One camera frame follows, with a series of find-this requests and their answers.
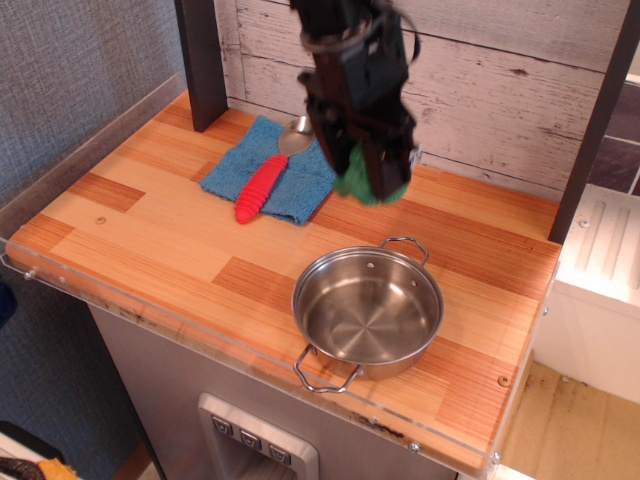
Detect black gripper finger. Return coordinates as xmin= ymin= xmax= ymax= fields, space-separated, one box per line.
xmin=306 ymin=99 xmax=356 ymax=176
xmin=361 ymin=135 xmax=413 ymax=201

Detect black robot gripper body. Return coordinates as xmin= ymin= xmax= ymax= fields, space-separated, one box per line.
xmin=297 ymin=9 xmax=421 ymax=145

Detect green toy broccoli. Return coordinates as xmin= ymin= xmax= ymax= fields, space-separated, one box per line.
xmin=333 ymin=144 xmax=409 ymax=206

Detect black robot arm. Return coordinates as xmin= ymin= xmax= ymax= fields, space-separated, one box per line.
xmin=290 ymin=1 xmax=421 ymax=203

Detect blue folded cloth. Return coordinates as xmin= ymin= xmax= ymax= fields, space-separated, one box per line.
xmin=200 ymin=116 xmax=336 ymax=226

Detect clear acrylic edge guard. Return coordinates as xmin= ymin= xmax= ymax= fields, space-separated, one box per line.
xmin=2 ymin=241 xmax=528 ymax=479

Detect grey toy fridge cabinet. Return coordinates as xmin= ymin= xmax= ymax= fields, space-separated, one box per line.
xmin=90 ymin=307 xmax=457 ymax=479

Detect silver dispenser panel with buttons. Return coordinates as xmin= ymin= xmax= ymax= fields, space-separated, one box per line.
xmin=198 ymin=393 xmax=320 ymax=479

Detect yellow object at bottom left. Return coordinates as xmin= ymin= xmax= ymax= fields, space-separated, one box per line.
xmin=1 ymin=457 xmax=79 ymax=480

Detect red-handled metal spoon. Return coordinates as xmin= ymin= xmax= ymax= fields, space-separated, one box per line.
xmin=234 ymin=116 xmax=314 ymax=224

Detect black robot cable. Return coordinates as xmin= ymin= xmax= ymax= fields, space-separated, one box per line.
xmin=384 ymin=2 xmax=424 ymax=66

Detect silver two-handled pot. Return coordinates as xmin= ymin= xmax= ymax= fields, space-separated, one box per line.
xmin=291 ymin=238 xmax=444 ymax=394

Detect dark left shelf post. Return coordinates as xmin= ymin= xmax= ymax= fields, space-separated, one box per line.
xmin=174 ymin=0 xmax=228 ymax=132

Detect dark shelf post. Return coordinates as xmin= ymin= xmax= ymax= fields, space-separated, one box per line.
xmin=548 ymin=0 xmax=639 ymax=244
xmin=174 ymin=0 xmax=228 ymax=132

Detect dark right shelf post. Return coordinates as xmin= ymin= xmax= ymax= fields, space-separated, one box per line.
xmin=548 ymin=0 xmax=639 ymax=244

